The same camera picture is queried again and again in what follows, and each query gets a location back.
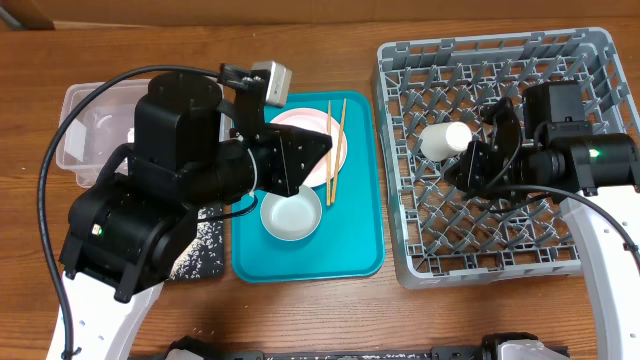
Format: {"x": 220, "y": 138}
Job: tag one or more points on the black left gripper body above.
{"x": 270, "y": 164}

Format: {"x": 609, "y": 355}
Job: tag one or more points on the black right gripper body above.
{"x": 480, "y": 163}

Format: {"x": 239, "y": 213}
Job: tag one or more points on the pink plate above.
{"x": 315, "y": 120}

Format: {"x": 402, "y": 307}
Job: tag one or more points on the cream white cup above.
{"x": 442, "y": 141}

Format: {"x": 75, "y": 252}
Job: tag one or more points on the grey small bowl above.
{"x": 291, "y": 218}

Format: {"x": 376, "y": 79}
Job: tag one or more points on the wooden chopstick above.
{"x": 328, "y": 156}
{"x": 338, "y": 152}

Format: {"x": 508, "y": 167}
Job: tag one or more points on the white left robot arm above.
{"x": 125, "y": 234}

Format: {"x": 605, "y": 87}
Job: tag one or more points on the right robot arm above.
{"x": 553, "y": 152}

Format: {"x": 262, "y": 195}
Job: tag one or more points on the grey dishwasher rack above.
{"x": 439, "y": 238}

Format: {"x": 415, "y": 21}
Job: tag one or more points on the teal plastic tray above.
{"x": 349, "y": 240}

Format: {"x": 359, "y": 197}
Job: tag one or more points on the black plastic tray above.
{"x": 205, "y": 255}

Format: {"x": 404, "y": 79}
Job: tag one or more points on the clear plastic bin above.
{"x": 90, "y": 130}

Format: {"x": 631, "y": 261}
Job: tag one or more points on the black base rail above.
{"x": 514, "y": 345}

